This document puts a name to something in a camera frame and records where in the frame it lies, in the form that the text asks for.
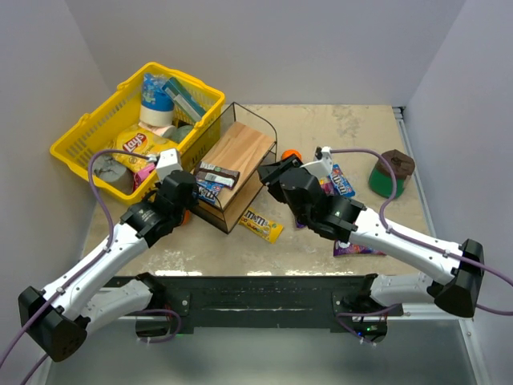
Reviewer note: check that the yellow M&M's bag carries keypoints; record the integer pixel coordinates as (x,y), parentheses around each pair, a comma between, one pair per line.
(263,227)

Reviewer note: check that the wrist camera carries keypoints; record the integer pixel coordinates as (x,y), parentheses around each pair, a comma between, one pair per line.
(322,164)
(168,162)

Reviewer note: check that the orange near shelf back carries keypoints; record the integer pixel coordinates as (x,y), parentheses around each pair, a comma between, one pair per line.
(290,152)

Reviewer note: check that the wood and wire shelf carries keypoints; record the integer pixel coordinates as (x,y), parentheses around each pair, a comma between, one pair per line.
(247,140)

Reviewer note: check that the grey crumpled cloth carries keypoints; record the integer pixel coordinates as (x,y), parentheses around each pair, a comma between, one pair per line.
(117,175)

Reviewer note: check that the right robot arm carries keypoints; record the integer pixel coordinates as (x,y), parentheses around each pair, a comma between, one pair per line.
(447,276)

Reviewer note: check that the orange near basket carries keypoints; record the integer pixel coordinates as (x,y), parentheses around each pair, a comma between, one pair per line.
(186,218)

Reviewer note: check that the purple Fox's candy bag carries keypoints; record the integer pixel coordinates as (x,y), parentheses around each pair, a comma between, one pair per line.
(328,187)

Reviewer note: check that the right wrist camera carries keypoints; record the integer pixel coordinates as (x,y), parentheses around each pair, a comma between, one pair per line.
(322,164)

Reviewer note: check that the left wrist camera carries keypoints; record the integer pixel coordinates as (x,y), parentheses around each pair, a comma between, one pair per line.
(168,162)

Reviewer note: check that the green round ball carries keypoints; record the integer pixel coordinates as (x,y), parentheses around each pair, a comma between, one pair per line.
(181,133)

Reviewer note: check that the teal box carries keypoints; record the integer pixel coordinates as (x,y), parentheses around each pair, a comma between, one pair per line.
(182,98)

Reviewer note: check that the brown chocolate bag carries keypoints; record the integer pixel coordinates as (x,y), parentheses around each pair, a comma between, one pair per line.
(216,174)

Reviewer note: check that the pink package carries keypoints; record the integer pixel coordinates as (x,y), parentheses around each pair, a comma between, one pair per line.
(143,174)

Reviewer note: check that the yellow Lay's chips bag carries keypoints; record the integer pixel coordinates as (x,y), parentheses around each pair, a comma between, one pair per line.
(138,140)

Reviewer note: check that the pink tissue roll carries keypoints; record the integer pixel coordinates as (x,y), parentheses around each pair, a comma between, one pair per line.
(165,132)

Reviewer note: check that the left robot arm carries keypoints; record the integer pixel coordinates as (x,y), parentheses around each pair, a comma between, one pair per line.
(61,316)

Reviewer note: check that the yellow plastic basket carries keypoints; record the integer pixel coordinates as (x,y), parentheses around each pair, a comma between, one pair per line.
(94,131)

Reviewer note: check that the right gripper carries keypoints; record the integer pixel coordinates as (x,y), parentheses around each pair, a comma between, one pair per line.
(274,172)

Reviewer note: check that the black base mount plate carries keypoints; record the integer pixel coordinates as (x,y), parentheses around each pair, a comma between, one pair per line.
(291,302)

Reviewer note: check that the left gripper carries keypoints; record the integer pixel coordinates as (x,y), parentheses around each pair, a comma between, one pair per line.
(186,196)

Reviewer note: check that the blue M&M's bag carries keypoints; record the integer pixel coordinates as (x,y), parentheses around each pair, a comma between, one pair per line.
(208,191)
(340,184)

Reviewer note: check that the green cup brown lid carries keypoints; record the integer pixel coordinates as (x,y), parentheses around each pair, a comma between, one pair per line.
(402,167)

